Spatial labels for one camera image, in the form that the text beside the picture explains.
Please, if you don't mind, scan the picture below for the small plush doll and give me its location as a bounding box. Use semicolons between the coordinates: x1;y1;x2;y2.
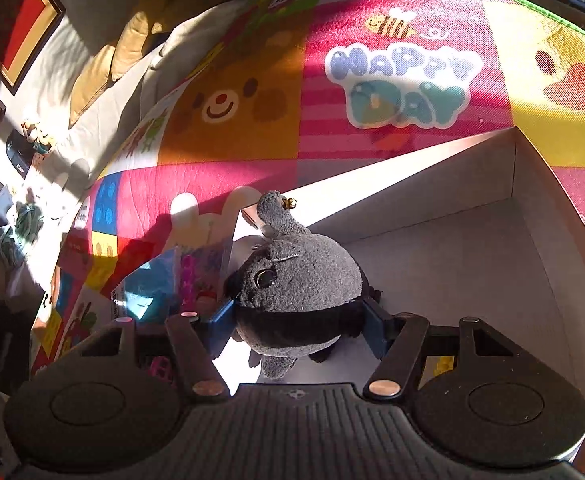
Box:
20;117;57;155

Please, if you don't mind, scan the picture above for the teal cloth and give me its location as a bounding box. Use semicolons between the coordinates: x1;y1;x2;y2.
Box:
0;200;46;267

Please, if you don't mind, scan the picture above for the dark bag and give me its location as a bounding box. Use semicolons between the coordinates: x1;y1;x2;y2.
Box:
3;130;38;179

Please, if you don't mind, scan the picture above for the colourful printed play mat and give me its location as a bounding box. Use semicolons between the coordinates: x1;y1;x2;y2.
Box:
30;0;585;378

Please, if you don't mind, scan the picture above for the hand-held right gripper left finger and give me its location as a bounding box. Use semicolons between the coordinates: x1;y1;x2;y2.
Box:
80;298;236;402

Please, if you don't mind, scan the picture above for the yellow pillow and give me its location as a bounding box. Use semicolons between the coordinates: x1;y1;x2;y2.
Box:
110;0;183;83
67;45;119;128

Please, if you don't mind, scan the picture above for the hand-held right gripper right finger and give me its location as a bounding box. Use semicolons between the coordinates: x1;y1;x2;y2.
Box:
363;296;511;402

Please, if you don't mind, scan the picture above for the blue wet cotton pack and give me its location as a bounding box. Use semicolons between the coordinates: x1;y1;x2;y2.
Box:
110;247;186;326

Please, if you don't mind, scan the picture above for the cream sofa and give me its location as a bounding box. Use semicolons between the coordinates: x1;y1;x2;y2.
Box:
0;10;173;311

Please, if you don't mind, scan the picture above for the cream blanket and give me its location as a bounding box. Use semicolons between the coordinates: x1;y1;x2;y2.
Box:
140;0;256;118

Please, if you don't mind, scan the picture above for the red and yellow framed picture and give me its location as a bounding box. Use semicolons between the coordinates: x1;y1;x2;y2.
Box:
0;0;68;95

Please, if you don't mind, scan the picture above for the white cardboard box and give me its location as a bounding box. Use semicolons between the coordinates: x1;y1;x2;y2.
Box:
211;126;585;441

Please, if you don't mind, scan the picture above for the grey plush toy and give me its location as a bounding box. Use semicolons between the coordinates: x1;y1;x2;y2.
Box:
224;190;373;380

